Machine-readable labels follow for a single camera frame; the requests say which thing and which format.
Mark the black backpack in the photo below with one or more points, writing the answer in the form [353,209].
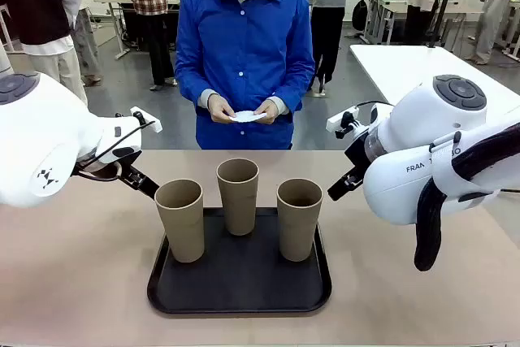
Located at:
[359,16]

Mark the person's left hand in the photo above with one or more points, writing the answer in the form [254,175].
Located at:
[270,109]

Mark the black plastic tray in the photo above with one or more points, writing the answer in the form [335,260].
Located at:
[243,278]

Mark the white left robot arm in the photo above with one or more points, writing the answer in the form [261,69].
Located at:
[40,140]

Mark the person in grey trousers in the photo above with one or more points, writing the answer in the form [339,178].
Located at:
[87,46]

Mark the tall tan cup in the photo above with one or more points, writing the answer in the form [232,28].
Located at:
[180,225]
[298,229]
[237,200]

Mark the person's left forearm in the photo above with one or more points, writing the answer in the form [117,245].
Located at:
[290,97]

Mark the white rounded table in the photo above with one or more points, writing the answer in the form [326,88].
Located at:
[406,66]

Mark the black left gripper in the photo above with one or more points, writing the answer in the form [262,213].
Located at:
[126,153]

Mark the white paper lace coaster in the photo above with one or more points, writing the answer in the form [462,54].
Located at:
[245,116]

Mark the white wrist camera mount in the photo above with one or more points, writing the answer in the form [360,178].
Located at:
[152,124]
[337,121]

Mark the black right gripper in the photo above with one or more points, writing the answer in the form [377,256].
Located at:
[357,152]

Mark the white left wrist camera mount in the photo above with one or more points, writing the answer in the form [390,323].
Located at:
[152,124]

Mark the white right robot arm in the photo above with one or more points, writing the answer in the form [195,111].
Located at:
[426,119]

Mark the person in blue shirt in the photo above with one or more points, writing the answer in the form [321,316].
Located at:
[243,38]

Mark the white cylindrical appliance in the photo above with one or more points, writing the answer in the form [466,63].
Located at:
[3,60]

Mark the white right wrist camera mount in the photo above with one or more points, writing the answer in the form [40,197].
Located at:
[337,121]

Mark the black tripod stand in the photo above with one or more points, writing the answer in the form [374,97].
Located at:
[445,1]

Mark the person's right hand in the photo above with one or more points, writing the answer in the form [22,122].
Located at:
[219,109]

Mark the person's right forearm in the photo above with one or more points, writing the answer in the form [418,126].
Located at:
[195,93]

